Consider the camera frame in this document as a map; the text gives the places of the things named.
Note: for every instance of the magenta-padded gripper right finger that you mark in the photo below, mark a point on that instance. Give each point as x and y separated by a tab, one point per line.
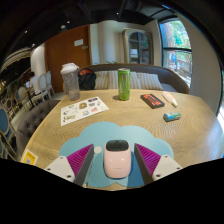
166	165

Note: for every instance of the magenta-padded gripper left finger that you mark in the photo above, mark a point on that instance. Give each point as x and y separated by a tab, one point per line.
61	168

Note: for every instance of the pink computer mouse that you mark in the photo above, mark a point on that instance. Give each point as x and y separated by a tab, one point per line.
117	161

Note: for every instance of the blue cloud-shaped mouse pad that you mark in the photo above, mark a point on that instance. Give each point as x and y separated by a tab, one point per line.
110	131

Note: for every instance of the yellow sticker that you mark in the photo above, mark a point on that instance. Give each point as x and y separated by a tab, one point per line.
29	157

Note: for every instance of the small blue-green packet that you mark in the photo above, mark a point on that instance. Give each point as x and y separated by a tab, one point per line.
172	116

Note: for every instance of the grey tufted chair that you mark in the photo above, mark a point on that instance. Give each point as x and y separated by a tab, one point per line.
33	123

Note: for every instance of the white sticker sheet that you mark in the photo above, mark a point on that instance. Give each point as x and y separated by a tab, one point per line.
83	110

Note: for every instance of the black and red flat box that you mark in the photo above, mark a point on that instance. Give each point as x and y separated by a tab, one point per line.
152	101

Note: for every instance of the white plastic-wrapped item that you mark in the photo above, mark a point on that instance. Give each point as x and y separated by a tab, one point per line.
170	99

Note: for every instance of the large black-framed side window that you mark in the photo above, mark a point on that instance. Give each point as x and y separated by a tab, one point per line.
221	106

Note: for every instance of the group of white chairs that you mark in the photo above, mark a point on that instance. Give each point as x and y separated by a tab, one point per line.
20	96

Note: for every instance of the striped cushion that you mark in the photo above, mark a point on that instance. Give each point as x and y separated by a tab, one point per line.
134	80
150	81
106	80

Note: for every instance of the clear shaker bottle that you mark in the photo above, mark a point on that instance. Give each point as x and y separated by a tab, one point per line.
71	83

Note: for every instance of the grey-brown curved sofa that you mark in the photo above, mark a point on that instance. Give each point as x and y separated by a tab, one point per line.
170	75

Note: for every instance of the green drink can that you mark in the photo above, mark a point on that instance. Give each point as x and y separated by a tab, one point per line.
124	85

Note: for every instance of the black backpack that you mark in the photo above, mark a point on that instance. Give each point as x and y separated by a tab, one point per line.
86	80

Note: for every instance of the person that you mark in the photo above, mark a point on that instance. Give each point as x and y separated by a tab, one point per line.
32	81

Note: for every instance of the brown wooden door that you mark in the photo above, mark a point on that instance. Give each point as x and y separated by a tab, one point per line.
63	53

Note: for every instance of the arched glass-door cabinet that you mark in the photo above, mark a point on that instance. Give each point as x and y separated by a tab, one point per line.
138	46

